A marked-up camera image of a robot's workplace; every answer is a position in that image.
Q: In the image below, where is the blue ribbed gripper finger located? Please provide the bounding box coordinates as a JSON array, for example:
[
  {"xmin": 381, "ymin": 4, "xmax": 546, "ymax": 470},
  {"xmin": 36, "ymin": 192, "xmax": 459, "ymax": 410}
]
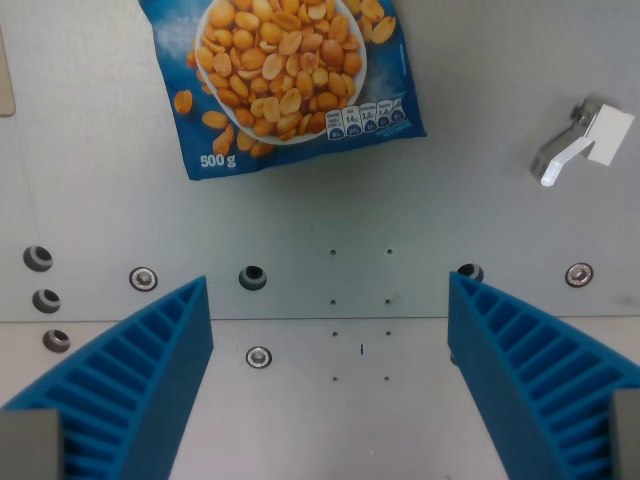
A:
[
  {"xmin": 0, "ymin": 274, "xmax": 215, "ymax": 480},
  {"xmin": 447, "ymin": 271, "xmax": 640, "ymax": 480}
]

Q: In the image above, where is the grey metal clip white block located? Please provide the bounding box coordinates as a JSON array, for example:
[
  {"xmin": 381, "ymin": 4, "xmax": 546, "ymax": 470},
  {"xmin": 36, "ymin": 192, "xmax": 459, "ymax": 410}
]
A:
[{"xmin": 528, "ymin": 96, "xmax": 636, "ymax": 189}]

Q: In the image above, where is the silver hex socket screw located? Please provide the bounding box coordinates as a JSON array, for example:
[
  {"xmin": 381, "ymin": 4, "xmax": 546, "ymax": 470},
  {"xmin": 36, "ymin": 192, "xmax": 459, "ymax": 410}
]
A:
[
  {"xmin": 564, "ymin": 261, "xmax": 595, "ymax": 289},
  {"xmin": 245, "ymin": 345, "xmax": 274, "ymax": 371},
  {"xmin": 128, "ymin": 266, "xmax": 159, "ymax": 292}
]

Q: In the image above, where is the blue peanut bag 500 g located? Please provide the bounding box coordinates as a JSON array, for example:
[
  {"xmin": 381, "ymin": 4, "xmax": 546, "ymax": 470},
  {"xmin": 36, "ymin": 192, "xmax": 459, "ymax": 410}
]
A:
[{"xmin": 138, "ymin": 0, "xmax": 429, "ymax": 182}]

